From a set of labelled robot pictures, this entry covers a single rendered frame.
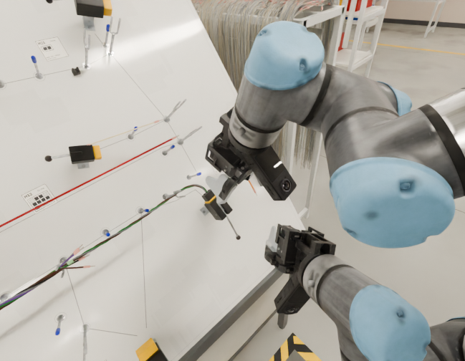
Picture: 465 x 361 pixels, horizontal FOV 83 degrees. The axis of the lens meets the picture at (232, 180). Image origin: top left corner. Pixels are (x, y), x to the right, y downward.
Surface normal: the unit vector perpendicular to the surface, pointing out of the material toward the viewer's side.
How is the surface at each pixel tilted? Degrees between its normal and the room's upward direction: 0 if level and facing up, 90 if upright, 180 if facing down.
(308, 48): 28
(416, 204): 90
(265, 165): 55
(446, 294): 0
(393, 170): 14
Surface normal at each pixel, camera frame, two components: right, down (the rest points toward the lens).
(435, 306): -0.07, -0.76
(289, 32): 0.20, -0.43
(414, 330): 0.23, 0.11
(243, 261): 0.49, -0.11
